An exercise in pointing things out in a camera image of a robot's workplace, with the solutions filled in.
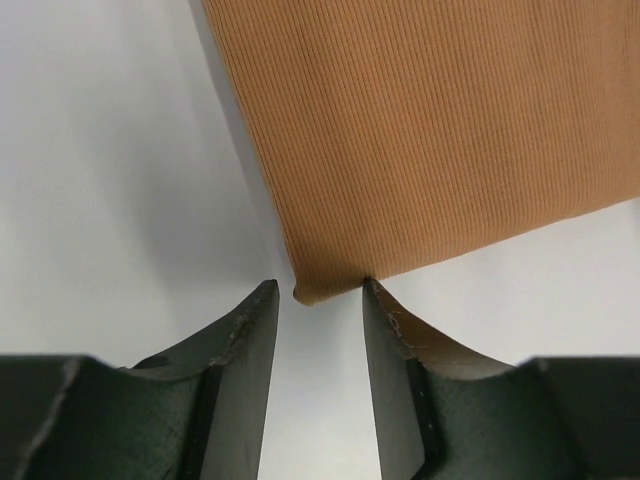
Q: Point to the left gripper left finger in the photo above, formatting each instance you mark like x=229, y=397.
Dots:
x=193, y=411

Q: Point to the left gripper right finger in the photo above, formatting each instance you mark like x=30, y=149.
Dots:
x=445, y=411

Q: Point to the tan tank top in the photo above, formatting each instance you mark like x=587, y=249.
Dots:
x=397, y=134

